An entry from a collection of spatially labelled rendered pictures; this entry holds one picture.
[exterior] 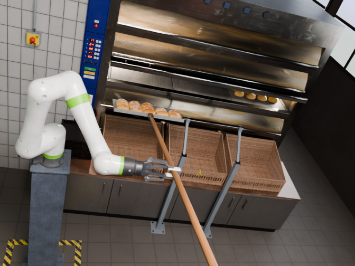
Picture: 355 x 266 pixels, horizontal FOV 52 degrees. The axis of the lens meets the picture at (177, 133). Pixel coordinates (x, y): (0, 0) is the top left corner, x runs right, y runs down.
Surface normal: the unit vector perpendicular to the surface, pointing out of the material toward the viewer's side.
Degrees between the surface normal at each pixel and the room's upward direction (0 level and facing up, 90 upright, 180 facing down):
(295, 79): 70
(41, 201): 90
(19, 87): 90
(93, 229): 0
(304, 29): 90
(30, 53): 90
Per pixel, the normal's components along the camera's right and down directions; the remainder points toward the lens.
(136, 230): 0.26, -0.78
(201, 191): 0.10, 0.61
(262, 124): 0.18, 0.30
